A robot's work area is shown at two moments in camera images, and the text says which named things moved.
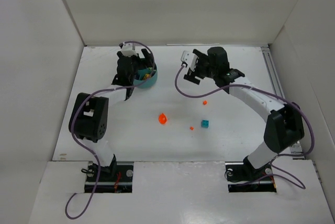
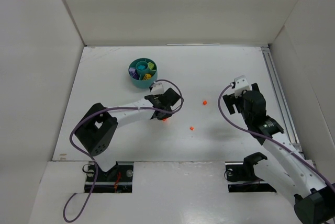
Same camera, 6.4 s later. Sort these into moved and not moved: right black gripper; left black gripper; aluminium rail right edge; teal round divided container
Moved: right black gripper; left black gripper
Not moved: teal round divided container; aluminium rail right edge
